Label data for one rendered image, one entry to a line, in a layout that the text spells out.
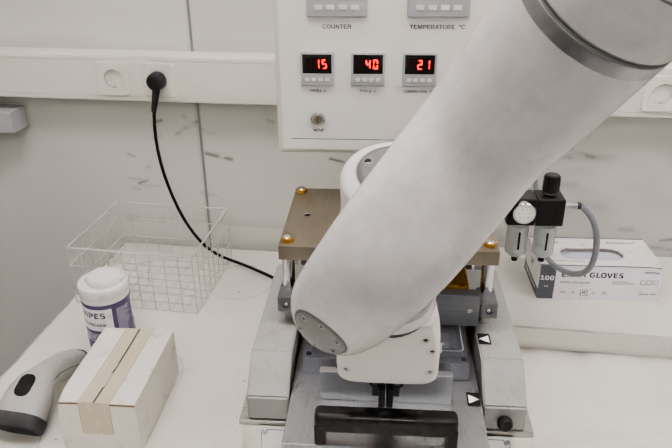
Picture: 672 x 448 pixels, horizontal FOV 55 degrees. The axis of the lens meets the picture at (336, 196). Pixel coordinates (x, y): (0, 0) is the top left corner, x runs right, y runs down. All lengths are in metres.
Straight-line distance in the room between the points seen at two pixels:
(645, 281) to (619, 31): 1.06
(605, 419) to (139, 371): 0.73
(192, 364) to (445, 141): 0.89
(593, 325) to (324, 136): 0.62
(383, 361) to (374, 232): 0.26
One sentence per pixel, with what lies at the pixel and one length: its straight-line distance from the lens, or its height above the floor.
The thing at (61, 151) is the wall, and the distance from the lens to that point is 1.65.
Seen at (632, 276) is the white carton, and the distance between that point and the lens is 1.35.
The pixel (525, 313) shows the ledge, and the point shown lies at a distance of 1.28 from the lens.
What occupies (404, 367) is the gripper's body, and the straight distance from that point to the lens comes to 0.66.
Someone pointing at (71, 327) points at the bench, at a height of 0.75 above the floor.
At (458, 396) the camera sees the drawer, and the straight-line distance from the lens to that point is 0.80.
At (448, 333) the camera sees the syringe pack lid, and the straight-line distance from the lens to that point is 0.84.
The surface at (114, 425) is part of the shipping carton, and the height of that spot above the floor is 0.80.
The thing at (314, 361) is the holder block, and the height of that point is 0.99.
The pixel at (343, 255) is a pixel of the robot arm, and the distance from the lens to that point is 0.41.
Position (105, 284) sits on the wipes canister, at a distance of 1.20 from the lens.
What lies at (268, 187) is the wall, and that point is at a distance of 1.49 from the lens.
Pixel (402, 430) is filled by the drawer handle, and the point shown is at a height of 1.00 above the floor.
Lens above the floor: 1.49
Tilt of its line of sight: 24 degrees down
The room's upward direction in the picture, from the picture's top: straight up
